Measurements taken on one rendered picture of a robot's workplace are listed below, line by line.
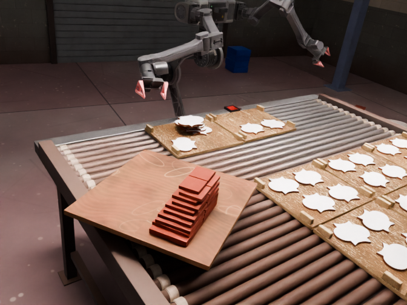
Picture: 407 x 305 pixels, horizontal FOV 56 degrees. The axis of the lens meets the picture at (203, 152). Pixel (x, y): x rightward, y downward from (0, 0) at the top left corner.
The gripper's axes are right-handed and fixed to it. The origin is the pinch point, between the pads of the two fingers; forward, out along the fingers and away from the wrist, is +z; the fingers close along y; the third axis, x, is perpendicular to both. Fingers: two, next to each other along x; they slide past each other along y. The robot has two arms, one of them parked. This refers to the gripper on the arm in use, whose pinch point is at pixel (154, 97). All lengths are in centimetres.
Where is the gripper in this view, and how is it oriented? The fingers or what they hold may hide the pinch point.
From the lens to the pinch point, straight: 172.8
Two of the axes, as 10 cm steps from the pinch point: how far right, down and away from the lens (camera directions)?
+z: 2.8, 7.9, -5.5
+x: -3.5, 6.2, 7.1
